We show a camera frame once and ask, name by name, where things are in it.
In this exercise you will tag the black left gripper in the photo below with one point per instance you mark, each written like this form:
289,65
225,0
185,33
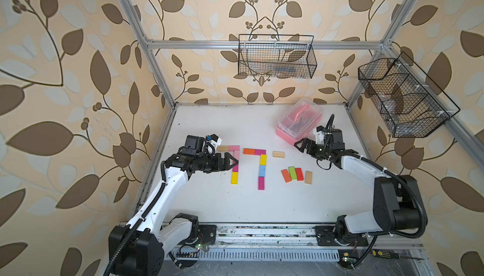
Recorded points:
216,157

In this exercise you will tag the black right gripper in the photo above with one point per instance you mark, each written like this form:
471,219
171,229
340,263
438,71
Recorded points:
309,150

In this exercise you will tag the thin yellow block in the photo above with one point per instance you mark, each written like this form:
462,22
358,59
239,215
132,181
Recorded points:
234,178

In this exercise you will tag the pink plastic storage box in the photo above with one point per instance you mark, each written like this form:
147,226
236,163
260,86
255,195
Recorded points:
298,121

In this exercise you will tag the orange block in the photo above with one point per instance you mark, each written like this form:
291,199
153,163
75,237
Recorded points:
248,151

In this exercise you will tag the green block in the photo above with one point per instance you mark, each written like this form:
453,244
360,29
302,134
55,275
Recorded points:
293,173

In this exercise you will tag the red block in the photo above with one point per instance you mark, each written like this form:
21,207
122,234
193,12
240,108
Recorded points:
299,174

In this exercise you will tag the ridged wood block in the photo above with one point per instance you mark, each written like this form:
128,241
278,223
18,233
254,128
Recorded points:
279,154

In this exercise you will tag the orange-red block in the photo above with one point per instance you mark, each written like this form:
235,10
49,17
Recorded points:
286,176

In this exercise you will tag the blue block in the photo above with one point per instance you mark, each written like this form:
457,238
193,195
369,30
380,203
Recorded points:
262,171

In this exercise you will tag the magenta slanted block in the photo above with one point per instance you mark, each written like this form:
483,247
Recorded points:
261,183

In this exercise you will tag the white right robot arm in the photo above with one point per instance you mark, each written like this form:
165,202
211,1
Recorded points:
397,208

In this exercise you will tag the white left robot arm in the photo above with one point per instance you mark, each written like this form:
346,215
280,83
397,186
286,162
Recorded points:
141,246

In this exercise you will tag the yellow black screwdriver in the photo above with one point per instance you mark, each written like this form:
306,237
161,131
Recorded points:
391,255

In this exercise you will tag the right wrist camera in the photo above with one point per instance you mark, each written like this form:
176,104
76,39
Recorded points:
320,135

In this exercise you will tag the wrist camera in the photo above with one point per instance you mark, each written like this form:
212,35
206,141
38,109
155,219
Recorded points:
320,135
213,141

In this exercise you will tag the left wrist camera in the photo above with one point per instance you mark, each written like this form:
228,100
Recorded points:
213,141

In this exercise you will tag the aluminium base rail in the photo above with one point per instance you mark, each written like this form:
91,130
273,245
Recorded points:
279,243

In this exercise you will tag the black wire basket back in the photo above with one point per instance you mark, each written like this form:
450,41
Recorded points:
276,55

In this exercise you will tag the black wire basket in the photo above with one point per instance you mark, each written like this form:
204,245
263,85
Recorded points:
411,103
276,55

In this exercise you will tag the black wire basket right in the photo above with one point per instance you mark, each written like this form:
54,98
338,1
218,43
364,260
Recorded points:
411,103

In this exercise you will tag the aluminium frame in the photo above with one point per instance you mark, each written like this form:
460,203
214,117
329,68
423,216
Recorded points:
468,141

